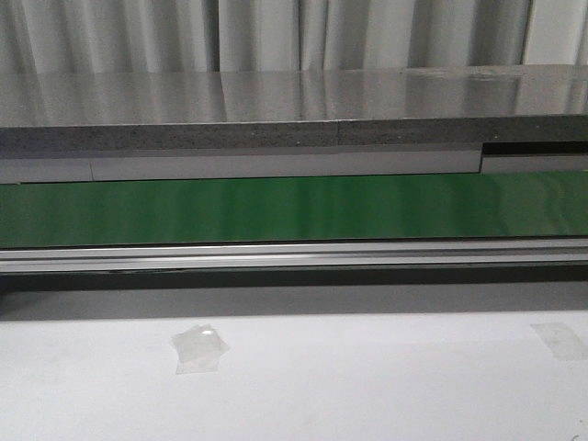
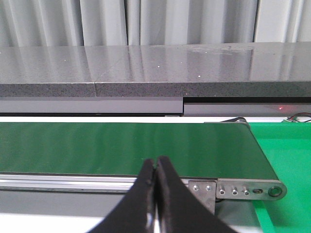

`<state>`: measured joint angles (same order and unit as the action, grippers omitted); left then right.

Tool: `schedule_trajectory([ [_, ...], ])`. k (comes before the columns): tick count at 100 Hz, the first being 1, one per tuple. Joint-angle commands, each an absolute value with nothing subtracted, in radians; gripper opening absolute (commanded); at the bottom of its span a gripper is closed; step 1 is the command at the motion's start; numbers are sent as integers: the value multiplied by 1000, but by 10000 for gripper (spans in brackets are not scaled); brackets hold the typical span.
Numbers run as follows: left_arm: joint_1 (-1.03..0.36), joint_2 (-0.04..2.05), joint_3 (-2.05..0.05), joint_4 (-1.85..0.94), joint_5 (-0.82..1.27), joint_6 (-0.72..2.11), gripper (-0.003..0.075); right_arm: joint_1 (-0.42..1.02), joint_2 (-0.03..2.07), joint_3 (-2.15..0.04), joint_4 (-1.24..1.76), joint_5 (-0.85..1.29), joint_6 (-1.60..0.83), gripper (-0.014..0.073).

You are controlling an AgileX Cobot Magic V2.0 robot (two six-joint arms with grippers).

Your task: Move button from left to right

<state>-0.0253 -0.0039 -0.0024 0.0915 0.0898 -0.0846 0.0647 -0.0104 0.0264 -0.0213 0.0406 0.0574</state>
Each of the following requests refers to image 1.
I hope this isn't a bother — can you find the clear tape patch left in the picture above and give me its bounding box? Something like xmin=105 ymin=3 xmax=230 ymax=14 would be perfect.
xmin=171 ymin=323 xmax=230 ymax=375

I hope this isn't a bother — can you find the grey conveyor back guard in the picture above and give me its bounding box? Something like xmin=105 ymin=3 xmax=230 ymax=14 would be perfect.
xmin=1 ymin=141 xmax=587 ymax=184

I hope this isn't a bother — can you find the green conveyor belt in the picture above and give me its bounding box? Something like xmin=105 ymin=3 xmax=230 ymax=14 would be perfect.
xmin=1 ymin=171 xmax=587 ymax=249

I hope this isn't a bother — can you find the clear tape strip right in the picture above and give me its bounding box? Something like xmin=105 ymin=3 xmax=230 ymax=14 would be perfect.
xmin=530 ymin=322 xmax=587 ymax=361

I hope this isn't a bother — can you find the white pleated curtain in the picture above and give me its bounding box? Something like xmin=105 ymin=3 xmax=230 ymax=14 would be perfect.
xmin=1 ymin=1 xmax=587 ymax=74

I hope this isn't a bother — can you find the aluminium conveyor front rail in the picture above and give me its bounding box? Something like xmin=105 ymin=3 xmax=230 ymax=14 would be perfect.
xmin=1 ymin=238 xmax=587 ymax=275

